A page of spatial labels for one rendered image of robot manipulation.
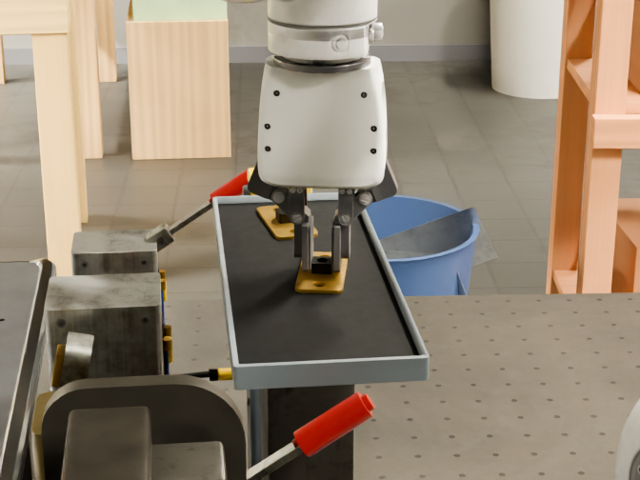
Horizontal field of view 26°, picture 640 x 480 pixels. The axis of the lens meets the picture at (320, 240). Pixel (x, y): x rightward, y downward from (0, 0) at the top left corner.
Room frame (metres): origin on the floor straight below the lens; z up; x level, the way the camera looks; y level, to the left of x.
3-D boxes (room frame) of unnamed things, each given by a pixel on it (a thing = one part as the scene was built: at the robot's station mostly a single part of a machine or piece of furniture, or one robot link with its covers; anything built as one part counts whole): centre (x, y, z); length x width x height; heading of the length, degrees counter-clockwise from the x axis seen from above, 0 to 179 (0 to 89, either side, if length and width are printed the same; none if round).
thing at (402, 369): (1.06, 0.01, 1.16); 0.37 x 0.14 x 0.02; 6
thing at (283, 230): (1.18, 0.03, 1.17); 0.08 x 0.04 x 0.01; 16
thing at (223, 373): (1.19, 0.13, 1.00); 0.12 x 0.01 x 0.01; 96
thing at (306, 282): (1.05, 0.00, 1.17); 0.08 x 0.04 x 0.01; 176
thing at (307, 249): (1.06, 0.02, 1.20); 0.03 x 0.03 x 0.07; 86
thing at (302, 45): (1.05, 0.00, 1.36); 0.09 x 0.08 x 0.03; 86
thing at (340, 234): (1.05, -0.03, 1.20); 0.03 x 0.03 x 0.07; 86
